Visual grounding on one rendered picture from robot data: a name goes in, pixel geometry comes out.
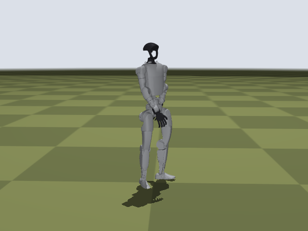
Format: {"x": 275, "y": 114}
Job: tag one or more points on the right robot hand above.
{"x": 160, "y": 117}

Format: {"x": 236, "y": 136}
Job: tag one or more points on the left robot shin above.
{"x": 162, "y": 158}

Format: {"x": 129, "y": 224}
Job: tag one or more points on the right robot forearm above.
{"x": 149, "y": 99}

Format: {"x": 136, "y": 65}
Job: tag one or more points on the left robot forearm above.
{"x": 162, "y": 97}

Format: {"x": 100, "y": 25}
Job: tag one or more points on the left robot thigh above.
{"x": 166, "y": 130}

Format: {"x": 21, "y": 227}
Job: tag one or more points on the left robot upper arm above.
{"x": 165, "y": 77}

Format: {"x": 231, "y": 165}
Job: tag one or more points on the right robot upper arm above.
{"x": 140, "y": 72}

